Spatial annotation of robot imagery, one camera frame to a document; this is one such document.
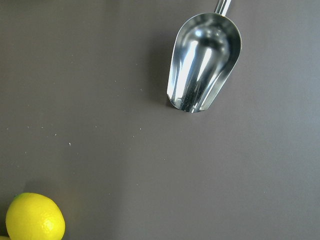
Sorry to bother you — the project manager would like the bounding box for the yellow lemon near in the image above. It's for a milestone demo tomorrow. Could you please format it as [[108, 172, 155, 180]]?
[[5, 192, 66, 240]]

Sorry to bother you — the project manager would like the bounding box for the steel ice scoop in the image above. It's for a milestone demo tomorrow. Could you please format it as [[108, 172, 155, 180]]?
[[166, 0, 242, 113]]

